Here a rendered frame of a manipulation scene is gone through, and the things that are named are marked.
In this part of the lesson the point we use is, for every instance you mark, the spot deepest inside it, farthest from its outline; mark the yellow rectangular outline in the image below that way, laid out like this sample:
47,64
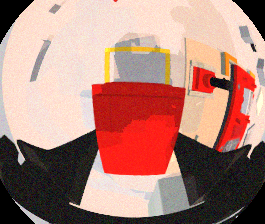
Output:
140,49

